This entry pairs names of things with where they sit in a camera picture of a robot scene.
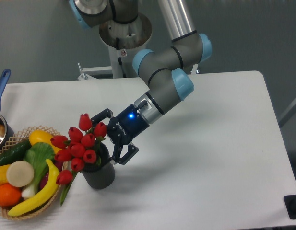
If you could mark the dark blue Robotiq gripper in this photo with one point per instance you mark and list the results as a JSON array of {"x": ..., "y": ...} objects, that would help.
[{"x": 121, "y": 130}]

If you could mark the red tulip bouquet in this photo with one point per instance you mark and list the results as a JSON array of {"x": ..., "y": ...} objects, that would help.
[{"x": 80, "y": 148}]

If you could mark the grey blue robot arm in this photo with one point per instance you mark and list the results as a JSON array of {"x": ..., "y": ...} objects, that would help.
[{"x": 163, "y": 94}]

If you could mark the dark grey ribbed vase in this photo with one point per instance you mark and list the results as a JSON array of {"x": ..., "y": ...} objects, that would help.
[{"x": 102, "y": 176}]

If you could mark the purple red radish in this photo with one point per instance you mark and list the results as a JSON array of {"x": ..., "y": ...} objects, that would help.
[{"x": 44, "y": 180}]

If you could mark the yellow lemon squash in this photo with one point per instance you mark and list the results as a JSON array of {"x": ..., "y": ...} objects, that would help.
[{"x": 42, "y": 136}]

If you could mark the green bok choy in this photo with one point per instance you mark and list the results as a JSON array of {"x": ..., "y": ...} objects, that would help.
[{"x": 36, "y": 156}]

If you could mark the yellow banana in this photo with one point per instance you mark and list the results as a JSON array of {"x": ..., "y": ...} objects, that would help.
[{"x": 41, "y": 197}]

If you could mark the woven wicker basket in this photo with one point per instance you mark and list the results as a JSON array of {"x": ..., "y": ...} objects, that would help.
[{"x": 19, "y": 137}]

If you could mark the green cucumber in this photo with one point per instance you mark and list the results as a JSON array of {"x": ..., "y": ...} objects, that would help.
[{"x": 15, "y": 153}]

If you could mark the beige round slice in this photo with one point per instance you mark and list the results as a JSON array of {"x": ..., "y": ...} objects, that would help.
[{"x": 20, "y": 173}]

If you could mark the yellow bell pepper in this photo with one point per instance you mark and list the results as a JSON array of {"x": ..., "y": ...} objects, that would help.
[{"x": 3, "y": 172}]

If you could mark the orange fruit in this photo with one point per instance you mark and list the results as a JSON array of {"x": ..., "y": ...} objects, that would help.
[{"x": 9, "y": 195}]

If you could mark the black device at table edge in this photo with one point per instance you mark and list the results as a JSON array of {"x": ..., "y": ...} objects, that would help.
[{"x": 290, "y": 203}]

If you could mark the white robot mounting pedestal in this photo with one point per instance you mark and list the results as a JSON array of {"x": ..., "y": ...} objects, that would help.
[{"x": 127, "y": 34}]

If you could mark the blue handled saucepan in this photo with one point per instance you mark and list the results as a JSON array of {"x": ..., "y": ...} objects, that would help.
[{"x": 5, "y": 130}]

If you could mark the white frame at right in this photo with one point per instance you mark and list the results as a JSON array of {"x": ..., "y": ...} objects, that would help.
[{"x": 287, "y": 113}]

